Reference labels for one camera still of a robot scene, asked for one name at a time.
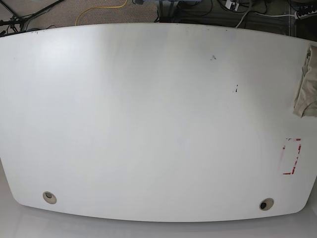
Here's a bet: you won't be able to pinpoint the white power strip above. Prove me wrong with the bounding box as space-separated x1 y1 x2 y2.
295 4 317 20

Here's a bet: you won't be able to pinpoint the yellow floor cable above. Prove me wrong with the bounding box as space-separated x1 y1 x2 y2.
75 0 128 26

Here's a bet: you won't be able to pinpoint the right table cable grommet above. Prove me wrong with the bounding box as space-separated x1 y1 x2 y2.
259 198 274 211

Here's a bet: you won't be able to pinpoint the black tripod legs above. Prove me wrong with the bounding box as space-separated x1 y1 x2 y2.
0 0 64 37

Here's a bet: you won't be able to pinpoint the left-arm wrist camera box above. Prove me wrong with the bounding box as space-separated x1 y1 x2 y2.
225 0 240 11

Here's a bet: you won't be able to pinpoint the beige T-shirt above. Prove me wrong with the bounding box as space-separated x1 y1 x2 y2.
293 46 317 118

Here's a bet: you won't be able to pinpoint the table cable grommet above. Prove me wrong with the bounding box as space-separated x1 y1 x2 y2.
259 198 274 211
43 191 57 204

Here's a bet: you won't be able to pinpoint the red tape rectangle marker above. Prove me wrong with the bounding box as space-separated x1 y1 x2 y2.
280 138 302 175

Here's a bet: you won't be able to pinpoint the left table cable grommet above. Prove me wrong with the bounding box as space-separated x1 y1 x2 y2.
43 191 57 204

